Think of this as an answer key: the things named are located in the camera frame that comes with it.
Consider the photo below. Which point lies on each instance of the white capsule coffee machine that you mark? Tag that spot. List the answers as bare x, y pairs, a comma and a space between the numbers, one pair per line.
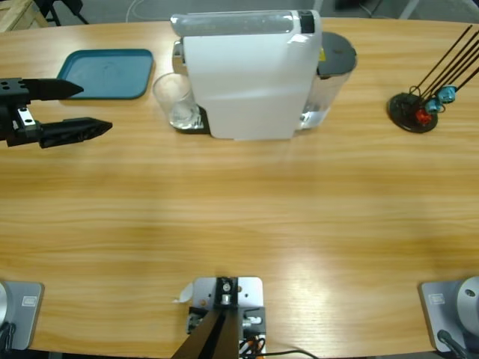
243, 75

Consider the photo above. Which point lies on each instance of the grey metal frame leg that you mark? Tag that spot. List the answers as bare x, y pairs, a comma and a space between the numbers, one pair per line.
409, 7

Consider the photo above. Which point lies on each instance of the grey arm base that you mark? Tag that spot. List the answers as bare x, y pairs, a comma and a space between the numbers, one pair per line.
438, 310
26, 314

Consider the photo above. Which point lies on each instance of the red coffee capsule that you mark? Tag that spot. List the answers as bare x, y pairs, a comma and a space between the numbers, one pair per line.
423, 116

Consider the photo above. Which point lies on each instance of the white block with dark post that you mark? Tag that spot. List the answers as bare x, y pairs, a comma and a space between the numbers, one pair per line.
249, 291

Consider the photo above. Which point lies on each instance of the teal plastic tray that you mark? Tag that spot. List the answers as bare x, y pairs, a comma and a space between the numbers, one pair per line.
112, 71

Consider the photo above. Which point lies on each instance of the clear drinking glass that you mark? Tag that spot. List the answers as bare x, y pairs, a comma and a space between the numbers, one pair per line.
183, 119

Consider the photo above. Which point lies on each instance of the blue coffee capsule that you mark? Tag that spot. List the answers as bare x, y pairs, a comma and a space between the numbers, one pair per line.
447, 93
433, 105

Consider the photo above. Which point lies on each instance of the white tape tab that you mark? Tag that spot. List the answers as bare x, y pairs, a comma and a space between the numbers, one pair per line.
185, 293

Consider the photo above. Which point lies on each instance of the clear water tank black lid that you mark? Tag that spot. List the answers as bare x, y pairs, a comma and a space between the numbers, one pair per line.
337, 52

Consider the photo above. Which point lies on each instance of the black capsule holder with rods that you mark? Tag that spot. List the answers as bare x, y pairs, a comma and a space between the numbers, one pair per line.
402, 108

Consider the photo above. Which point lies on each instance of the light wooden crate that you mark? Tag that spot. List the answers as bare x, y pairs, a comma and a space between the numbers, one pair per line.
18, 15

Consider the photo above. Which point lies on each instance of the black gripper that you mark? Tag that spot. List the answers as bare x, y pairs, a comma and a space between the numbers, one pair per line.
11, 112

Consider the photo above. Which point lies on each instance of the black chair legs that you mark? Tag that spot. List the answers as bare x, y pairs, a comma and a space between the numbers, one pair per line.
80, 18

